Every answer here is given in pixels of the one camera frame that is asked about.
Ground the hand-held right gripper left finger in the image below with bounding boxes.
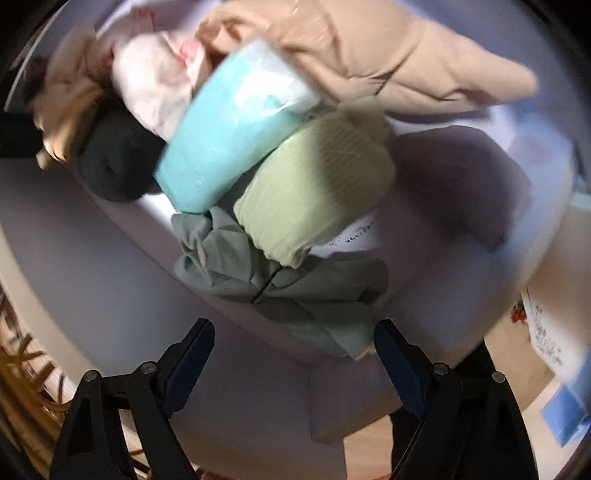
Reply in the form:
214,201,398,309
48,318,217,480

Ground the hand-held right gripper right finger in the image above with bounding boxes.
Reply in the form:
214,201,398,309
373,318,539,480

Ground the grey-green cloth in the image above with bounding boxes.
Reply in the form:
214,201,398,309
171,208,389,361

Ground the light green knit cloth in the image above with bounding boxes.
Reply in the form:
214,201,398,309
233,99,397,268

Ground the black cloth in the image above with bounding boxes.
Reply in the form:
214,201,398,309
76,111,167,203

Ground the teal towel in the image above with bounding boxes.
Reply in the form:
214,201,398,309
152,39,324,214

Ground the pink and white cloth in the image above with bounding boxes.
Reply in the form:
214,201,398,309
111,9,213,139

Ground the tan cloth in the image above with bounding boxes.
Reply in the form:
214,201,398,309
28,37,116,171

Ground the beige cloth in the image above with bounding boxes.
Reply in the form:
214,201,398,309
198,0,541,116

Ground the white printed box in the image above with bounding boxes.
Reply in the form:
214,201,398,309
522,286,578,384

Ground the wicker basket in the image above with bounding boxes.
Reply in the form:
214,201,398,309
0,286,153,480

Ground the blue plastic box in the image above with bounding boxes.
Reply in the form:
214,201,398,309
542,383,585,446

